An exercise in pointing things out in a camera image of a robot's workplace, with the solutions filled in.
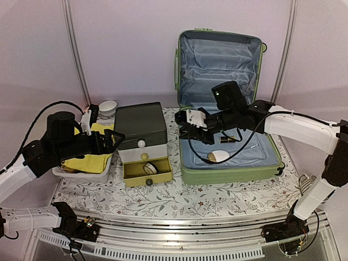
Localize beige oval compact case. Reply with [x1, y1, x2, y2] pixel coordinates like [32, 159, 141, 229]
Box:
[207, 150, 230, 164]

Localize round cream compact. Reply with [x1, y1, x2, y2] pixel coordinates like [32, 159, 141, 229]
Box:
[143, 162, 158, 175]

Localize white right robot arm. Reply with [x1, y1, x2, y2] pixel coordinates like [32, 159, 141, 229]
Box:
[175, 81, 347, 243]

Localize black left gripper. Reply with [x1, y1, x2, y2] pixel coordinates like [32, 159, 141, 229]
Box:
[55, 128, 126, 161]

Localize green hard-shell suitcase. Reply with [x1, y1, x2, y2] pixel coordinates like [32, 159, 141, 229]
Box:
[175, 29, 285, 185]

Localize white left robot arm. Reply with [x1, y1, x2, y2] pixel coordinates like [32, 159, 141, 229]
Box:
[1, 111, 125, 241]

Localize drawer cabinet with dark top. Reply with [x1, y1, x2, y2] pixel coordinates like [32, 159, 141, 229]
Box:
[114, 102, 173, 187]

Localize small white bowl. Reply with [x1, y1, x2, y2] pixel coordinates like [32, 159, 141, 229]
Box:
[99, 101, 117, 116]

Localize plain yellow garment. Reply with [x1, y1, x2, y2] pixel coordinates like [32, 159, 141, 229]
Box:
[61, 122, 114, 174]

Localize black gold lipstick tube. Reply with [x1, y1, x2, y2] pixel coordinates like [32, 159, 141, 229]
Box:
[220, 136, 237, 144]

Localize aluminium front rail frame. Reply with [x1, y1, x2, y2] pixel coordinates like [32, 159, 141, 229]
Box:
[23, 210, 341, 260]

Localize floral white tablecloth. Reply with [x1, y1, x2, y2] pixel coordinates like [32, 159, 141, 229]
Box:
[53, 108, 300, 219]

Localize white plastic mesh basket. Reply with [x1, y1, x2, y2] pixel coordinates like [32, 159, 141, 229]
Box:
[52, 154, 112, 181]

